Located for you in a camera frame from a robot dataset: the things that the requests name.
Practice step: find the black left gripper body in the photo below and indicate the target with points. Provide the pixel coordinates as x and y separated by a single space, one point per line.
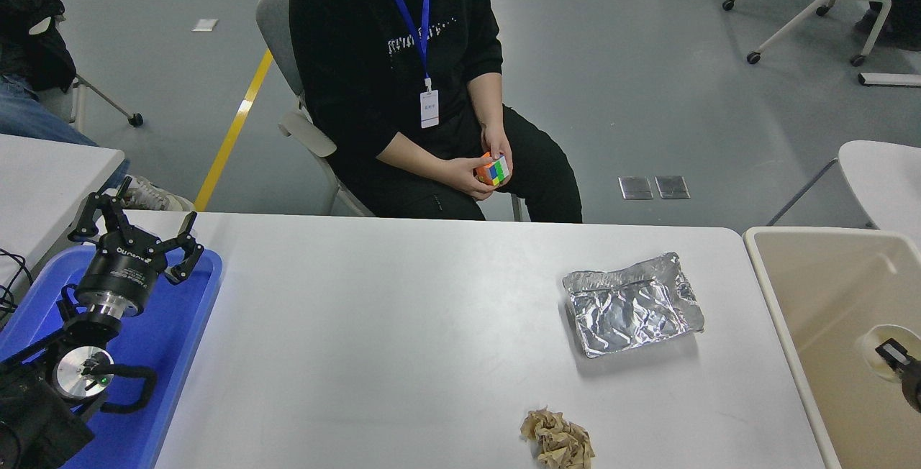
122 271

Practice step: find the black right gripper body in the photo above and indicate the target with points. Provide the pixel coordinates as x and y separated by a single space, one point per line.
914 383

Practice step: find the white paper cup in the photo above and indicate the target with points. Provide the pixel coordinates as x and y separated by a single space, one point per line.
870 347

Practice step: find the silver foil tray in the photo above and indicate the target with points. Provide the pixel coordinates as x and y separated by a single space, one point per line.
626 311

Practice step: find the colourful puzzle cube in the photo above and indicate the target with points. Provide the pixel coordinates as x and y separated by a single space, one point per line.
493 170

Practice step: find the tan paper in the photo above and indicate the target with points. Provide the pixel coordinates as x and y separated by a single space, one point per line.
557 440

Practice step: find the person's left forearm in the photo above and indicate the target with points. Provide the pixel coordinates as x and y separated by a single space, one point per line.
486 102

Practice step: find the person's right forearm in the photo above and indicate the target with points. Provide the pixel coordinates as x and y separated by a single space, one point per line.
410 163

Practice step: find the person's right hand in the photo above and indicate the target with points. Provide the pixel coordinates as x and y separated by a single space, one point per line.
460 175

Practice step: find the person's left hand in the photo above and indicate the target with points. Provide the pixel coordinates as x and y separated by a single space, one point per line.
496 139

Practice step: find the white rectangular side table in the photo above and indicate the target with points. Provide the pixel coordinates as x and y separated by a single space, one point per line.
43 188

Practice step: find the large pale plastic bin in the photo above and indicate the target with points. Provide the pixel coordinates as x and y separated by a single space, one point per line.
820 296

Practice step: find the blue plastic tray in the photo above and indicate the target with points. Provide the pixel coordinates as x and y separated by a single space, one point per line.
173 354

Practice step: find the person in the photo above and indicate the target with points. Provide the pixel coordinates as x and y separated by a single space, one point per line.
21 116
360 59
903 23

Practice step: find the white round table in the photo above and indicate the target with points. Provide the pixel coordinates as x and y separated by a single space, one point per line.
885 181

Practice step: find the white flat bar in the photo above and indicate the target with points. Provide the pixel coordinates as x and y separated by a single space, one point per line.
892 79

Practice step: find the silver floor outlet plate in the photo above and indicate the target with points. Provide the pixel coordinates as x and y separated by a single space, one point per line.
636 188
672 187

